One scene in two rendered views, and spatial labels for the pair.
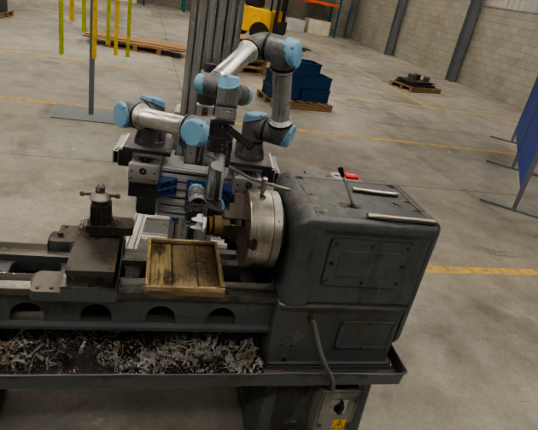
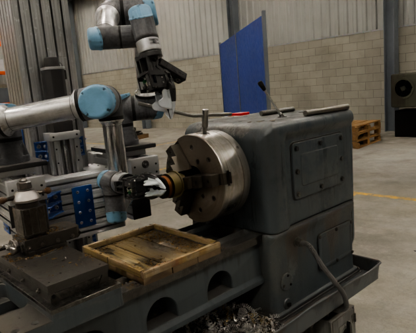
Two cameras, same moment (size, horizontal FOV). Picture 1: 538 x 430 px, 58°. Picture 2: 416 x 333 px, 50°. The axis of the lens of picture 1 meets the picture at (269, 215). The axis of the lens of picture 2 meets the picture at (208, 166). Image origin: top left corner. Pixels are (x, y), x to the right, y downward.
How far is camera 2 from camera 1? 99 cm
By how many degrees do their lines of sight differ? 30
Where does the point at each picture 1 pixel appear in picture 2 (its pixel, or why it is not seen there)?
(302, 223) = (268, 133)
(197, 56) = (31, 55)
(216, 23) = (41, 17)
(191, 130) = (93, 98)
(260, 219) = (222, 149)
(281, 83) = not seen: hidden behind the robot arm
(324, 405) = not seen: outside the picture
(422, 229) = (344, 114)
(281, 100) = not seen: hidden behind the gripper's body
